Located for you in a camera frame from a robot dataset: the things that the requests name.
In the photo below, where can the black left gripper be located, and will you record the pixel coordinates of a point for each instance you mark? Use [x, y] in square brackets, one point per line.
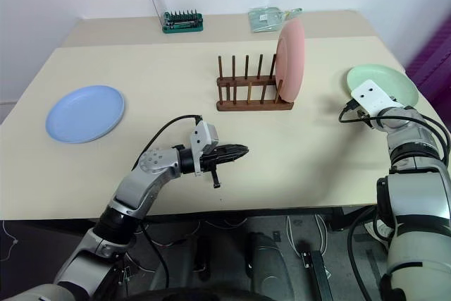
[208, 162]

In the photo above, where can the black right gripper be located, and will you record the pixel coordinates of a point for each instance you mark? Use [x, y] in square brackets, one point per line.
[363, 114]

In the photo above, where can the light green plate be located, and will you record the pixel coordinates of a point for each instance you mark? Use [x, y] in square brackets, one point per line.
[387, 78]

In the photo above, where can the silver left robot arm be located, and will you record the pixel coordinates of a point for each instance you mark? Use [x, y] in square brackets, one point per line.
[151, 164]

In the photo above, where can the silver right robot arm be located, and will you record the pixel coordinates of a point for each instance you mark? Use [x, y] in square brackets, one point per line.
[415, 139]

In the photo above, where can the wooden dish rack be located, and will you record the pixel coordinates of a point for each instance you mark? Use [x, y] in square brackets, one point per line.
[253, 105]

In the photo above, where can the pink plate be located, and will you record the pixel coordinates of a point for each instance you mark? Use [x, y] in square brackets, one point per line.
[291, 61]

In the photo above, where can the purple fabric object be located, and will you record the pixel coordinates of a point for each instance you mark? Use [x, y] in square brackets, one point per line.
[437, 58]

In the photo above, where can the black table leg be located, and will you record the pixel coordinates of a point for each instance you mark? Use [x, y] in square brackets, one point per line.
[340, 220]

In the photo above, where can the dark grey rounded shape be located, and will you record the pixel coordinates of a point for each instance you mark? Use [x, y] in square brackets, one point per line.
[271, 262]

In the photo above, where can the small clear plastic packet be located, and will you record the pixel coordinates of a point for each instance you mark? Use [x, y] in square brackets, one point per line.
[293, 13]

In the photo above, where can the clear plastic bag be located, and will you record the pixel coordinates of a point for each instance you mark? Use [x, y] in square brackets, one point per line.
[263, 19]

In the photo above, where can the green screwdriver bit set case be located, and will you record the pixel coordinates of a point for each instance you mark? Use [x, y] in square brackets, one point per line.
[183, 26]

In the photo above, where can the black metal bar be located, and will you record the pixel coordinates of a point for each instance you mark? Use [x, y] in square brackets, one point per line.
[319, 273]

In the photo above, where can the light blue plate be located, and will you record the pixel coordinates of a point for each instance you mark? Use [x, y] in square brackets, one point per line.
[84, 114]

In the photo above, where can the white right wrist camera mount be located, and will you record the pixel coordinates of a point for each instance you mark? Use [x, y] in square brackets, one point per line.
[374, 98]

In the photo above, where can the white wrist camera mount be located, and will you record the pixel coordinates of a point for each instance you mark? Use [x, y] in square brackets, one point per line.
[199, 136]
[374, 98]

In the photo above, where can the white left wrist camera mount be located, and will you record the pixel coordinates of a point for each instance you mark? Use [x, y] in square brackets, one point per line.
[199, 136]

